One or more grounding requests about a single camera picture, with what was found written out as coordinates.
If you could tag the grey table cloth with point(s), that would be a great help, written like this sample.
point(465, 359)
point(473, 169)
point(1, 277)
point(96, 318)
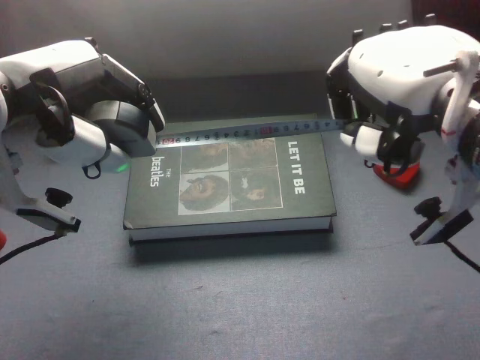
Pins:
point(240, 307)

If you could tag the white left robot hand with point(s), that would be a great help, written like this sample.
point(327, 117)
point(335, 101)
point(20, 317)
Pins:
point(56, 60)

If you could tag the grey tape measure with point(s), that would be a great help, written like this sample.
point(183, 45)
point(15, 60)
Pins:
point(127, 127)

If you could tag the black Beatles book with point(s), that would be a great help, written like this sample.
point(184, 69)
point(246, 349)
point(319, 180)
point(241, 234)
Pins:
point(315, 202)

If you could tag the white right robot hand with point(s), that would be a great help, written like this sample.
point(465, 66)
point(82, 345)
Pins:
point(397, 63)

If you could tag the red heart block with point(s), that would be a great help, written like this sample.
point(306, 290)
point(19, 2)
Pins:
point(397, 179)

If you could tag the red cylinder block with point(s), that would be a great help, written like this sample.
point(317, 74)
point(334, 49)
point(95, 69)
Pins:
point(2, 240)

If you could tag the white backdrop board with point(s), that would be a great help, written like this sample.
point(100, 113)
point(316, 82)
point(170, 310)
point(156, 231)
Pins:
point(206, 30)

